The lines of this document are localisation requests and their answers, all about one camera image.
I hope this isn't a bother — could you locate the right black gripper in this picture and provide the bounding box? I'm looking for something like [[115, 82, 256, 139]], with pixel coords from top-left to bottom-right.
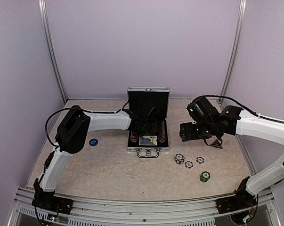
[[180, 121, 217, 141]]

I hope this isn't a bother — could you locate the aluminium poker case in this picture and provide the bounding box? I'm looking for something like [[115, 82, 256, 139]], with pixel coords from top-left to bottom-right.
[[127, 87, 170, 159]]

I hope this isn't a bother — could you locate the black red triangular button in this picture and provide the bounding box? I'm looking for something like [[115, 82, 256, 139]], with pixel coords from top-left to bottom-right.
[[210, 139, 223, 149]]

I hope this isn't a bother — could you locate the blue round button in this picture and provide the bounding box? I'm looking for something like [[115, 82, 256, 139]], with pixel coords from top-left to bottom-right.
[[89, 138, 98, 146]]

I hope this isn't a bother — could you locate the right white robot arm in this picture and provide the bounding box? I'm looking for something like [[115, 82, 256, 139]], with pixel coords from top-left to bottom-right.
[[179, 105, 284, 209]]

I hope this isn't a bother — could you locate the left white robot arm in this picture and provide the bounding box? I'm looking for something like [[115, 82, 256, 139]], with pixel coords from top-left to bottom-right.
[[33, 102, 159, 210]]

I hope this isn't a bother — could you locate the right chip row in case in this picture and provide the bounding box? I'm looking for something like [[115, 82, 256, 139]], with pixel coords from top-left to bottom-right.
[[158, 121, 166, 143]]

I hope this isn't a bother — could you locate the chip row in case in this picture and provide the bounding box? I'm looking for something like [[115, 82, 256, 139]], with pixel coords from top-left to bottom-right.
[[130, 132, 138, 143], [158, 121, 166, 143]]

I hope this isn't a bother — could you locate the left chip row in case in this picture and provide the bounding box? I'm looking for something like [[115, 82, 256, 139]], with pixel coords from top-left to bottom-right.
[[130, 132, 138, 143]]

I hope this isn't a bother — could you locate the blue card deck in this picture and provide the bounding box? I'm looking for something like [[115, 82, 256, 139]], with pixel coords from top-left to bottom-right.
[[139, 135, 157, 146]]

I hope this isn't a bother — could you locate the blue white chip stack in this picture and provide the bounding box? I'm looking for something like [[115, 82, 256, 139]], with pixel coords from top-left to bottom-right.
[[175, 153, 185, 165]]

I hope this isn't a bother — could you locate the blue white poker chip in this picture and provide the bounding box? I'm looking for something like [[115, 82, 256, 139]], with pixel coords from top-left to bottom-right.
[[185, 161, 193, 169], [196, 157, 204, 164]]

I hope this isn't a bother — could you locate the green chip stack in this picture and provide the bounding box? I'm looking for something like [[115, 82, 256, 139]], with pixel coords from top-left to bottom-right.
[[200, 171, 211, 183]]

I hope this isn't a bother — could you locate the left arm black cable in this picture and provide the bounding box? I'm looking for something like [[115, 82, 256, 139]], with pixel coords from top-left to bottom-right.
[[44, 100, 133, 149]]

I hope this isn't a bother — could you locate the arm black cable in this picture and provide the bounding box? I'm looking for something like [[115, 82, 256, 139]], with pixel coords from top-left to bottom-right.
[[205, 94, 284, 125], [44, 100, 133, 149]]

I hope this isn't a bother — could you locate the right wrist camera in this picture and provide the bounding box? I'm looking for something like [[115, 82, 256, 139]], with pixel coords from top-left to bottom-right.
[[187, 96, 217, 122]]

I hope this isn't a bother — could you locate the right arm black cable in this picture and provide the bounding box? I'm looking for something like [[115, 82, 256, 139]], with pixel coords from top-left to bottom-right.
[[205, 94, 284, 125]]

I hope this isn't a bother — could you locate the right aluminium frame post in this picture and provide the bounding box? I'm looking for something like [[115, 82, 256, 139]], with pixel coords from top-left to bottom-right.
[[221, 0, 247, 96]]

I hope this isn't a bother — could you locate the aluminium frame post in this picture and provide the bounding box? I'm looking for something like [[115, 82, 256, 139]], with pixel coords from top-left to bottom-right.
[[221, 0, 247, 96], [38, 0, 68, 104]]

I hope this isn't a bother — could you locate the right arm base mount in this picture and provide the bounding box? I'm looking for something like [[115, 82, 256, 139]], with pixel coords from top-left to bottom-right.
[[216, 177, 257, 214]]

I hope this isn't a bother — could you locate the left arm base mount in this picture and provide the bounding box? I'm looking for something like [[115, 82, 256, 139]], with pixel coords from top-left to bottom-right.
[[32, 178, 73, 215]]

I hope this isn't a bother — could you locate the left aluminium frame post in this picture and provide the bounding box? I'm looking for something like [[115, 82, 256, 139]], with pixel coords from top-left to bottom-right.
[[38, 0, 68, 104]]

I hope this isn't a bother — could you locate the front aluminium rail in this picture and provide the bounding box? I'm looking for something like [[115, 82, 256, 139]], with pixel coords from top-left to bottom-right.
[[4, 187, 284, 226]]

